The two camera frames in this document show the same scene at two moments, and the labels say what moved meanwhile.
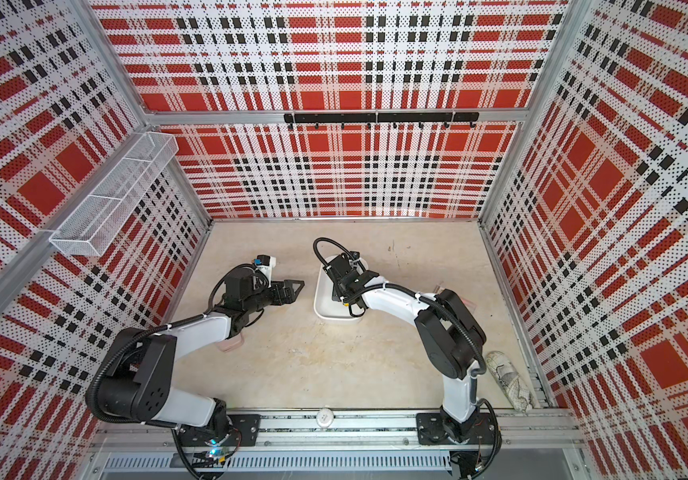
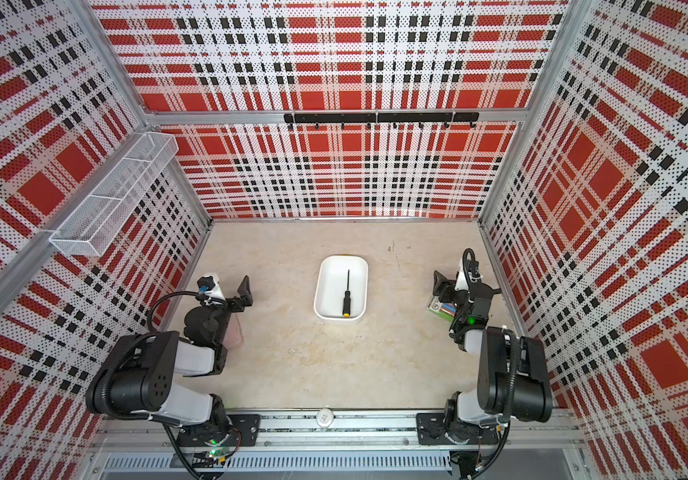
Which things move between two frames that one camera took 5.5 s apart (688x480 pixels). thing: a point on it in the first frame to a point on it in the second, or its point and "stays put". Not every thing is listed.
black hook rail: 369,118 stays put
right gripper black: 337,294 to 439,284
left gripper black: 289,297 to 244,297
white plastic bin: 325,306 stays put
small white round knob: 324,417 stays put
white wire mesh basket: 94,223 stays put
